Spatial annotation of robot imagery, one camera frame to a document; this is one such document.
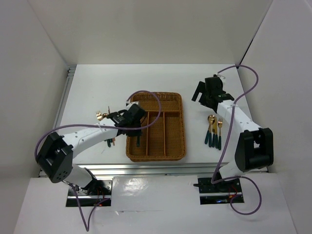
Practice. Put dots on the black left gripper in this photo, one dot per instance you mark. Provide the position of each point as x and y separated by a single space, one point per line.
138 132

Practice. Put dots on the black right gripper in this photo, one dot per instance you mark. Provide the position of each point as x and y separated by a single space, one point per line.
200 88

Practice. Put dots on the gold knife green handle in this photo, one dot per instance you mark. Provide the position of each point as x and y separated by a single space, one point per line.
215 137
211 140

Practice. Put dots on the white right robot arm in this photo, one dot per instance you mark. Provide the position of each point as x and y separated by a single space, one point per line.
254 148

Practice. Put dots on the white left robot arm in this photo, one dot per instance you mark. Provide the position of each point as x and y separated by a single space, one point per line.
57 152

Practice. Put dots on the wicker cutlery tray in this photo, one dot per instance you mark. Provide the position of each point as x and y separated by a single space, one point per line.
165 139

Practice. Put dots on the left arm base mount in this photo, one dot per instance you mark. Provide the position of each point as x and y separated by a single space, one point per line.
90 199

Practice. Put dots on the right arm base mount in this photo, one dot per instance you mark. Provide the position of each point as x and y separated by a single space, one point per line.
220 193

